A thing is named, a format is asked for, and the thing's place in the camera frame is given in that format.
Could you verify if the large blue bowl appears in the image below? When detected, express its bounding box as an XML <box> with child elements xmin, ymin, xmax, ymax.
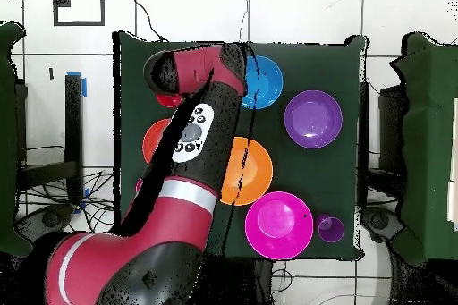
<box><xmin>240</xmin><ymin>55</ymin><xmax>284</xmax><ymax>111</ymax></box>

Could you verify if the orange bowl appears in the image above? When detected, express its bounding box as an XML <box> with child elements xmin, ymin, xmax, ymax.
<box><xmin>219</xmin><ymin>136</ymin><xmax>275</xmax><ymax>207</ymax></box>

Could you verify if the red-orange bowl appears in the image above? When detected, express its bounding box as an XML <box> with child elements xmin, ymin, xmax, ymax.
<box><xmin>141</xmin><ymin>117</ymin><xmax>173</xmax><ymax>165</ymax></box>

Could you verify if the red cup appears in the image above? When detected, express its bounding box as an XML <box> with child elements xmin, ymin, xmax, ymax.
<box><xmin>156</xmin><ymin>92</ymin><xmax>183</xmax><ymax>109</ymax></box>

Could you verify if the purple bowl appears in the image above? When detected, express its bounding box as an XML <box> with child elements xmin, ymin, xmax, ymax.
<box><xmin>284</xmin><ymin>89</ymin><xmax>344</xmax><ymax>149</ymax></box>

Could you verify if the pink bowl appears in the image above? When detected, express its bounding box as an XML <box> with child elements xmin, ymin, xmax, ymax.
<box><xmin>244</xmin><ymin>191</ymin><xmax>315</xmax><ymax>261</ymax></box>

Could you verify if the dark green tablecloth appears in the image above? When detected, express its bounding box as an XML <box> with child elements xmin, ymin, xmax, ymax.
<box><xmin>113</xmin><ymin>30</ymin><xmax>368</xmax><ymax>259</ymax></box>

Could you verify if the purple cup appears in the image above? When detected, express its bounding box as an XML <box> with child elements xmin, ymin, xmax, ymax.
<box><xmin>314</xmin><ymin>214</ymin><xmax>346</xmax><ymax>244</ymax></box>

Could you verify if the blue tape strip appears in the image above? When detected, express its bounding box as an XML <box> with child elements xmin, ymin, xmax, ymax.
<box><xmin>65</xmin><ymin>71</ymin><xmax>88</xmax><ymax>98</ymax></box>

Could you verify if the black stand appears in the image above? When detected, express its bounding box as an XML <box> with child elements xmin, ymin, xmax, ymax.
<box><xmin>15</xmin><ymin>74</ymin><xmax>84</xmax><ymax>206</ymax></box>
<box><xmin>358</xmin><ymin>81</ymin><xmax>407</xmax><ymax>191</ymax></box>

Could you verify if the black wheeled base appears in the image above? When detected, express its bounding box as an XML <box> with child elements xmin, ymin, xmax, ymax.
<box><xmin>360</xmin><ymin>206</ymin><xmax>405</xmax><ymax>245</ymax></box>
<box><xmin>15</xmin><ymin>204</ymin><xmax>76</xmax><ymax>243</ymax></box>

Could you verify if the green cloth side table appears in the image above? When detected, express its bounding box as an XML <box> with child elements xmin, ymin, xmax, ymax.
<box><xmin>0</xmin><ymin>21</ymin><xmax>33</xmax><ymax>258</ymax></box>
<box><xmin>391</xmin><ymin>31</ymin><xmax>458</xmax><ymax>267</ymax></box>

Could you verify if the white box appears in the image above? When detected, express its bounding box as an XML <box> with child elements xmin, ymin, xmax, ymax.
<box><xmin>446</xmin><ymin>97</ymin><xmax>458</xmax><ymax>231</ymax></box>

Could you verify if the tangle of floor cables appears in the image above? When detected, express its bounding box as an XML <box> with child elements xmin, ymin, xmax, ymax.
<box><xmin>17</xmin><ymin>145</ymin><xmax>115</xmax><ymax>234</ymax></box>

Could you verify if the black floor cable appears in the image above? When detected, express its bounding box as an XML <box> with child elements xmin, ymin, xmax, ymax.
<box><xmin>128</xmin><ymin>0</ymin><xmax>168</xmax><ymax>43</ymax></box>

